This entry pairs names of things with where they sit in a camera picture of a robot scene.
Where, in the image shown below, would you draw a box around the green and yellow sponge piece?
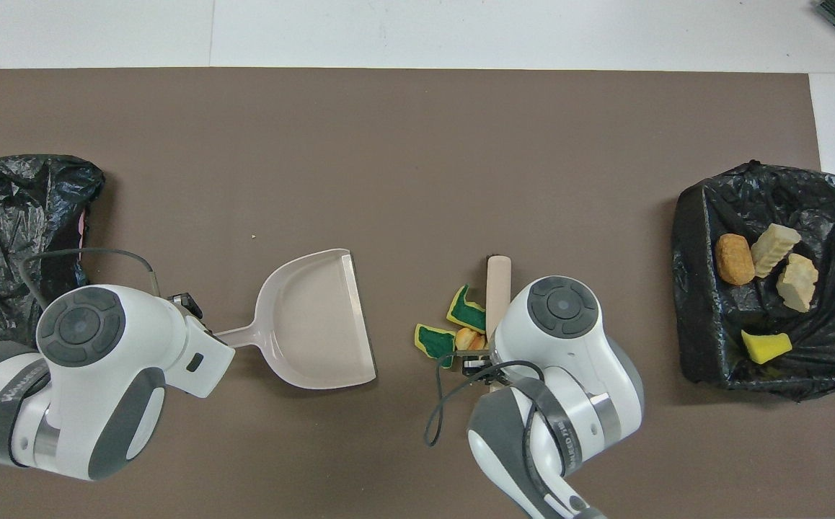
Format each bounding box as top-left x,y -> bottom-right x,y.
741,330 -> 793,365
415,324 -> 457,368

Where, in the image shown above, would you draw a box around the orange-brown sponge chunk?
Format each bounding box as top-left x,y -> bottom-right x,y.
715,233 -> 756,286

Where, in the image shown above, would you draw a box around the pale yellow foam chunk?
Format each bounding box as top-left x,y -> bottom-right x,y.
777,253 -> 819,314
750,223 -> 802,279

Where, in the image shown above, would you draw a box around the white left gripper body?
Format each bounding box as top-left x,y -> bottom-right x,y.
169,303 -> 237,399

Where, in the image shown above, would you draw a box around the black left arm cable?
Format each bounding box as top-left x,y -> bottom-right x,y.
19,248 -> 160,298

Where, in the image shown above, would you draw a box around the notched green yellow sponge piece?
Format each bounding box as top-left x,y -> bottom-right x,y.
446,284 -> 487,333

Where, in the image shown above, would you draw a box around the beige plastic dustpan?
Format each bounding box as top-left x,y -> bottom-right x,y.
212,249 -> 378,391

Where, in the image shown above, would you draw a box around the beige hand brush black bristles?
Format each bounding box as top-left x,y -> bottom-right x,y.
486,255 -> 513,394

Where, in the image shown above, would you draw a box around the large brown table mat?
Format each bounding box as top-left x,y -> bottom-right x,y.
0,68 -> 835,519

